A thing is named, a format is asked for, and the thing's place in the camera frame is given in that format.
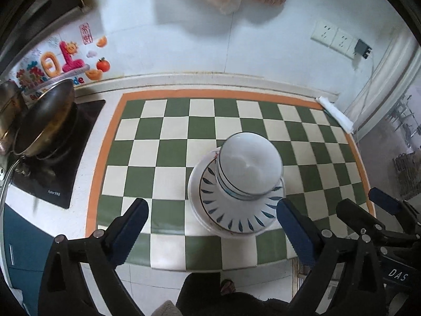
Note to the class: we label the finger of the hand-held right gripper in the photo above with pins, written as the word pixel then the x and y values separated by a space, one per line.
pixel 383 199
pixel 355 212

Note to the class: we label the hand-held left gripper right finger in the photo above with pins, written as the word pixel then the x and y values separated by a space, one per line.
pixel 296 230

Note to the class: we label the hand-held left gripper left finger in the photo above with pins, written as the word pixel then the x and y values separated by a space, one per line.
pixel 130 233

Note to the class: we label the white plate with blue stripes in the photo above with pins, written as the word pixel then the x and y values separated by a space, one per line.
pixel 236 214

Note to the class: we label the white plate with pink flowers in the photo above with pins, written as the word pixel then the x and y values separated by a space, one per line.
pixel 194 187

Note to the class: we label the white bowl with floral print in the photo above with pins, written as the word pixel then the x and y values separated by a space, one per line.
pixel 250 164

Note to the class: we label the person's foot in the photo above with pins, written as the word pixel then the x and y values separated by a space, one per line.
pixel 227 287

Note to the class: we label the person's dark trousers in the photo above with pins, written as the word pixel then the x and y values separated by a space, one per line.
pixel 200 293

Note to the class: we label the black induction cooktop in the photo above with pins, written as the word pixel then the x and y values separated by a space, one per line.
pixel 75 158

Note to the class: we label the white folded cloth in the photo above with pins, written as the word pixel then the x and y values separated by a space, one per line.
pixel 335 112

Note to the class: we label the green and cream checkered mat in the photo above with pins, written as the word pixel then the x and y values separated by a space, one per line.
pixel 154 131

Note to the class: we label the blue cabinet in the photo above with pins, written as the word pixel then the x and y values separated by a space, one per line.
pixel 23 247

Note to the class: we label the metal frying pan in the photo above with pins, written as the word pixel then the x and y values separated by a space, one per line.
pixel 46 118

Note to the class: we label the black plug charger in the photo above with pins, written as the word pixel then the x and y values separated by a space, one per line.
pixel 361 48

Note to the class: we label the steel pot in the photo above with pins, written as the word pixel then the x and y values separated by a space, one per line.
pixel 10 105

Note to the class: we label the white window frame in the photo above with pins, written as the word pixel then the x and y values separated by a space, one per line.
pixel 388 82

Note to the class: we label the white wall power outlet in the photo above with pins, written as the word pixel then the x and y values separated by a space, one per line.
pixel 324 33
pixel 343 42

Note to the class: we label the group of colourful wall stickers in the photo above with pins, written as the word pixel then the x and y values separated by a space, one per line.
pixel 70 59

